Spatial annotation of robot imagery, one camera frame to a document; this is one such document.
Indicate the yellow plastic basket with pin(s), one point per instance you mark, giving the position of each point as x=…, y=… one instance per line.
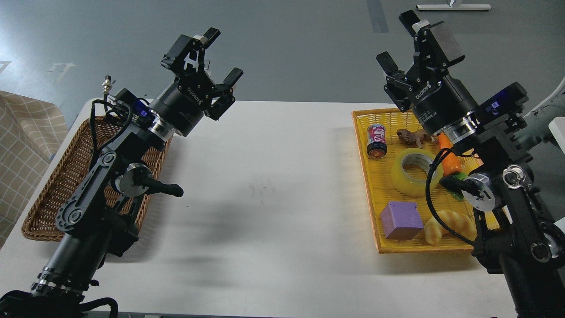
x=380, y=189

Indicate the brown wicker basket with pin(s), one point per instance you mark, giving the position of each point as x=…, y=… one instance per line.
x=39, y=224

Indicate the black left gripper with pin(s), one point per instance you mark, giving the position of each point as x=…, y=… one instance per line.
x=192, y=94

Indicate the white bar on floor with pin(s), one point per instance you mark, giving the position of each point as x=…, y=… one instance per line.
x=453, y=5

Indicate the purple cube block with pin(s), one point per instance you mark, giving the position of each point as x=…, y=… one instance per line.
x=401, y=220

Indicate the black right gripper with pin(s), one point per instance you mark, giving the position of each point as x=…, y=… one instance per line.
x=440, y=103

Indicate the orange toy carrot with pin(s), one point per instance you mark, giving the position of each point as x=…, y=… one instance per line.
x=451, y=164

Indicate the yellow tape roll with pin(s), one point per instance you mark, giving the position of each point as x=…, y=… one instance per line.
x=410, y=170

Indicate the beige checkered cloth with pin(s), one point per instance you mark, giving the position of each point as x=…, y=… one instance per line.
x=31, y=133

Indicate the small soda can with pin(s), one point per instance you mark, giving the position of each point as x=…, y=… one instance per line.
x=376, y=141

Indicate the person grey sleeve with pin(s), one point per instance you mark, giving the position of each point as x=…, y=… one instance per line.
x=545, y=124

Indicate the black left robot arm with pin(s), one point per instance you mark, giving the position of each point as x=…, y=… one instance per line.
x=100, y=216

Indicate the brown toy animal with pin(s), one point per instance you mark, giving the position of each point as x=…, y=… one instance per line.
x=415, y=139

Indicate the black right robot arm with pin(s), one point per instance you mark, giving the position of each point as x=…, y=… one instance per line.
x=517, y=236

